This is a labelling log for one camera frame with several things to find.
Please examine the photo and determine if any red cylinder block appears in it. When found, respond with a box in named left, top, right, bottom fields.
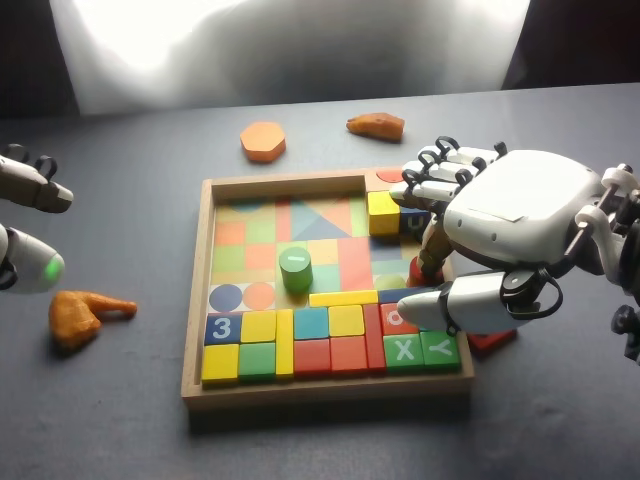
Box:
left=406, top=253, right=447, bottom=290

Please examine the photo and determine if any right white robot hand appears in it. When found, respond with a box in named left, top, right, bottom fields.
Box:
left=388, top=135, right=604, bottom=337

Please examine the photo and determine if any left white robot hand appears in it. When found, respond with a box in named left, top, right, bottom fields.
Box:
left=0, top=143, right=75, bottom=295

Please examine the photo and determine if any grey table cloth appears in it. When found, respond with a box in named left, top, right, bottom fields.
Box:
left=0, top=82, right=640, bottom=480

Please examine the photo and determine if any wooden puzzle tray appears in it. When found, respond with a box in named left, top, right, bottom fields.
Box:
left=179, top=167, right=476, bottom=412

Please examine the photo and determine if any white backdrop sheet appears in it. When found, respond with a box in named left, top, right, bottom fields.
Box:
left=48, top=0, right=532, bottom=117

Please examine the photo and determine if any toy fried chicken drumstick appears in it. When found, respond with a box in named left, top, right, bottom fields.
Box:
left=48, top=289, right=139, bottom=351

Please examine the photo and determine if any red two-hole brick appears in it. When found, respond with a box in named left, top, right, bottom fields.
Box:
left=467, top=328, right=517, bottom=357

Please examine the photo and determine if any yellow wooden cube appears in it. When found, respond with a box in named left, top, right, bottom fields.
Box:
left=367, top=191, right=402, bottom=237

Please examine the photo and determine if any blue cube with letter U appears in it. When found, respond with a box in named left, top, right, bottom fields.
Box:
left=398, top=208, right=432, bottom=236

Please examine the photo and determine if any orange hexagon block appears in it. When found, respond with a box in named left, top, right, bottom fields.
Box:
left=239, top=120, right=288, bottom=165

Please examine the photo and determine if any orange toy bread piece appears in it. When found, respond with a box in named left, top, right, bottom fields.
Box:
left=345, top=112, right=406, bottom=144

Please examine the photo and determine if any green cylinder block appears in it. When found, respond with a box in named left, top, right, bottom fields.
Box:
left=278, top=247, right=315, bottom=294

